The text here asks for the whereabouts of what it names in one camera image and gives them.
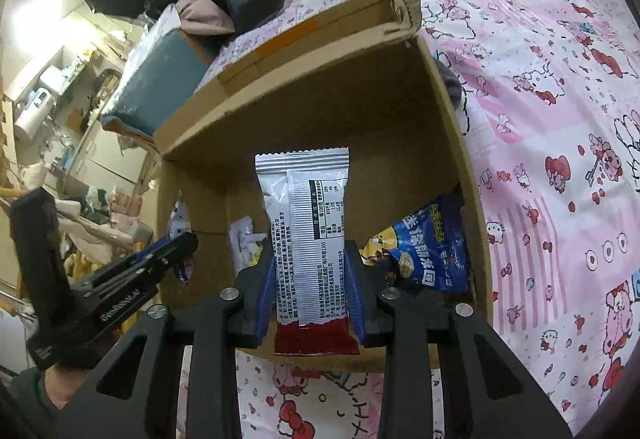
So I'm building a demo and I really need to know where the blue snack bag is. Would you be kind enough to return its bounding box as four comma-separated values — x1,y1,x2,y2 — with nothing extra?
362,193,472,296

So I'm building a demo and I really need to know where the dark grey cloth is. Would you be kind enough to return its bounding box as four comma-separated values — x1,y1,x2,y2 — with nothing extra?
431,56,469,108

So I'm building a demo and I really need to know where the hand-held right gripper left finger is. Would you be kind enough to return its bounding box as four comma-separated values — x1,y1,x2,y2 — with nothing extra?
55,246,277,439

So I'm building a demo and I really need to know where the teal storage box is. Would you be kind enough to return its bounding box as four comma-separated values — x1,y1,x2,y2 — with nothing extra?
99,4,222,140

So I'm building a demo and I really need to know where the cardboard box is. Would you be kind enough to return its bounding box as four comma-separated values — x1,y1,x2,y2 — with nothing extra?
152,0,496,372

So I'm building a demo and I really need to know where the white and red snack packet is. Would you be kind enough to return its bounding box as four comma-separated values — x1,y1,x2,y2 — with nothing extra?
254,147,362,358

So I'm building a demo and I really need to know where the white cloth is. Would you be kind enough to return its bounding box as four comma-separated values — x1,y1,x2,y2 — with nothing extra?
50,195,153,251

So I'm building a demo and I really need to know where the pink cartoon printed bedsheet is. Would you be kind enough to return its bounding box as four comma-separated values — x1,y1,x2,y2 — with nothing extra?
195,0,640,439

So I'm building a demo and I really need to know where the pink cloth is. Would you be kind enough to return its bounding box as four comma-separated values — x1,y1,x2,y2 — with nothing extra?
175,0,237,38

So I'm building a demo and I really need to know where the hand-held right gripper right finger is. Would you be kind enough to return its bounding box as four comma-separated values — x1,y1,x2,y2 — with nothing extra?
342,241,573,439

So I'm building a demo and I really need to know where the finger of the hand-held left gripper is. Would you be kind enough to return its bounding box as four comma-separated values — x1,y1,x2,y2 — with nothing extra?
75,231,200,291
82,255,193,320

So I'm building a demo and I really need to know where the white cabinet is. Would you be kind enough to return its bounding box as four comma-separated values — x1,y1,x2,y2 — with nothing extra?
64,118,152,192

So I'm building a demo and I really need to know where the white and purple small packet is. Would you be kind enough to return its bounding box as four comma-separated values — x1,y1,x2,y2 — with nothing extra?
169,201,195,286

